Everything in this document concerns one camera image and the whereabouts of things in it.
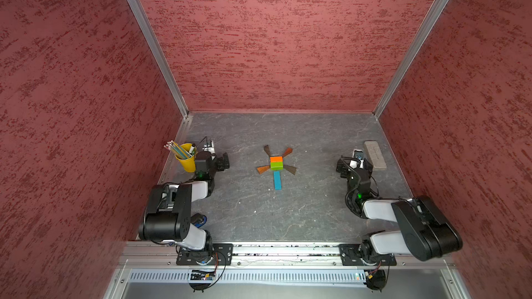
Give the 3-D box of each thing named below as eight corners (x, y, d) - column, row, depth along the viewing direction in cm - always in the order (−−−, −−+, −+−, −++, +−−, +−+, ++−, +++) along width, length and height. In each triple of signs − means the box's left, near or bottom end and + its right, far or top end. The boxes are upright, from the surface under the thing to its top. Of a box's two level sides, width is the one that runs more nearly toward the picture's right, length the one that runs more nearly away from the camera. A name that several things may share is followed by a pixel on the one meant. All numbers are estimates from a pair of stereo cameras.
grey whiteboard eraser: (370, 172, 99) (373, 168, 96) (361, 145, 110) (363, 140, 107) (385, 172, 99) (389, 168, 96) (374, 145, 110) (377, 140, 107)
